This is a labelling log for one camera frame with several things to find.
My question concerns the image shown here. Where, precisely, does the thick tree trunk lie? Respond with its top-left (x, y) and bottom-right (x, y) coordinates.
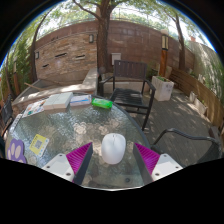
top-left (71, 0), bottom-right (116, 75)

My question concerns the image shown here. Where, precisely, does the wooden lamp post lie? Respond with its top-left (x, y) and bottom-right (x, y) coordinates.
top-left (13, 56), bottom-right (21, 96)
top-left (159, 33), bottom-right (170, 78)

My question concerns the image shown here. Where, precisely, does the thin tree trunk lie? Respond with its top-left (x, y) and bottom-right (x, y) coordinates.
top-left (163, 6), bottom-right (186, 72)
top-left (29, 13), bottom-right (51, 83)

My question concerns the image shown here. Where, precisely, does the yellow code card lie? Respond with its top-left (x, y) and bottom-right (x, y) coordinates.
top-left (28, 133), bottom-right (50, 158)

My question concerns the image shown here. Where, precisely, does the white flat box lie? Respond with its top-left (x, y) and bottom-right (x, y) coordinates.
top-left (43, 92), bottom-right (74, 111)

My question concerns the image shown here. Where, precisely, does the black metal armchair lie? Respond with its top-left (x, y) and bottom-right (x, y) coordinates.
top-left (0, 94), bottom-right (14, 138)
top-left (150, 127), bottom-right (224, 164)

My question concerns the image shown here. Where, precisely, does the dark slatted wooden chair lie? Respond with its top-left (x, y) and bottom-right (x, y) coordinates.
top-left (98, 59), bottom-right (157, 131)

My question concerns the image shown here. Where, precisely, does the large white planter box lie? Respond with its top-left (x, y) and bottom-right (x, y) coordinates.
top-left (151, 75), bottom-right (175, 102)

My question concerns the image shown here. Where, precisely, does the small white planter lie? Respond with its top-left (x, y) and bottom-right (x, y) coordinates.
top-left (194, 98), bottom-right (208, 116)

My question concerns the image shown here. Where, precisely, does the colourful printed leaflet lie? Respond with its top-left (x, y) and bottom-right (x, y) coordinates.
top-left (21, 98), bottom-right (48, 118)

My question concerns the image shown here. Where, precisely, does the blue and white tissue pack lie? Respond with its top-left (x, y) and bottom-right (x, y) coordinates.
top-left (69, 94), bottom-right (93, 107)

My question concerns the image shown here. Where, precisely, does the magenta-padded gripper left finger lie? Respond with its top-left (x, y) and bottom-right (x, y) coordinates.
top-left (41, 142), bottom-right (94, 186)

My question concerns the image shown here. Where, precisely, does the white computer mouse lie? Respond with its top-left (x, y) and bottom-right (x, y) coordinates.
top-left (100, 132), bottom-right (127, 165)

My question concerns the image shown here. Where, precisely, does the white sign plate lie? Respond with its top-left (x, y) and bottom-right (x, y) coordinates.
top-left (9, 113), bottom-right (24, 134)

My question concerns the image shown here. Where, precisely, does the green wipes pack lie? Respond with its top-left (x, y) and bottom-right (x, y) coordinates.
top-left (91, 97), bottom-right (114, 110)

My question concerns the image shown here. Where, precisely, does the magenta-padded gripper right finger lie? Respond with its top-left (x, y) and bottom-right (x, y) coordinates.
top-left (132, 142), bottom-right (184, 186)

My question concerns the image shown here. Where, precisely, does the grey wall mailbox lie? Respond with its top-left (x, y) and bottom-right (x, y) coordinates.
top-left (111, 52), bottom-right (122, 66)

